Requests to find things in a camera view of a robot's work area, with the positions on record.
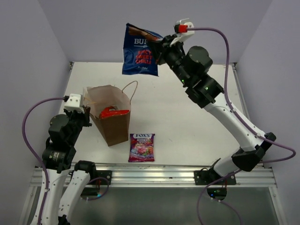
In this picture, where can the blue Burts chips bag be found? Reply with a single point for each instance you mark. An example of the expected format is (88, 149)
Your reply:
(137, 56)

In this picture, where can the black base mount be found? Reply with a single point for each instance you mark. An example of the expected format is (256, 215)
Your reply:
(201, 178)
(92, 189)

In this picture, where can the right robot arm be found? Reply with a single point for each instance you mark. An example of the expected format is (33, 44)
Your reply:
(191, 68)

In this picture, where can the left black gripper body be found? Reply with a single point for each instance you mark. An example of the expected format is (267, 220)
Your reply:
(78, 119)

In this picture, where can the red fruit candy bag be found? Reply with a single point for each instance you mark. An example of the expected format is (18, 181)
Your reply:
(112, 111)

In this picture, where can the aluminium rail frame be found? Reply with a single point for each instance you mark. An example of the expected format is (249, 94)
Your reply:
(187, 138)

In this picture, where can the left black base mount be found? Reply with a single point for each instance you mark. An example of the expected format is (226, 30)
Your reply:
(92, 189)

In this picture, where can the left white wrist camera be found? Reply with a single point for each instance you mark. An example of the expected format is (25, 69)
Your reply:
(74, 102)

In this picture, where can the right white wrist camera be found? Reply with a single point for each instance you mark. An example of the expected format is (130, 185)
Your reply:
(182, 32)

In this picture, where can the purple Fox's candy bag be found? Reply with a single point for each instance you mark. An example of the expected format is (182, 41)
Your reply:
(141, 148)

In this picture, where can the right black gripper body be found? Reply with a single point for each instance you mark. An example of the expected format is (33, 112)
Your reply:
(167, 54)

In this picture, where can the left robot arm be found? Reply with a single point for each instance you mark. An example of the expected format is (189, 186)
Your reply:
(56, 203)

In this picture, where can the brown paper bag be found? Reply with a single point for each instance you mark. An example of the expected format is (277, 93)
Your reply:
(114, 129)

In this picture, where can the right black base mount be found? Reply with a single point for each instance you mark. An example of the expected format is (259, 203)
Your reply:
(201, 178)

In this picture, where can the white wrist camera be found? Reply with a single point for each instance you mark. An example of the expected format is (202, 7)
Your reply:
(74, 102)
(182, 32)

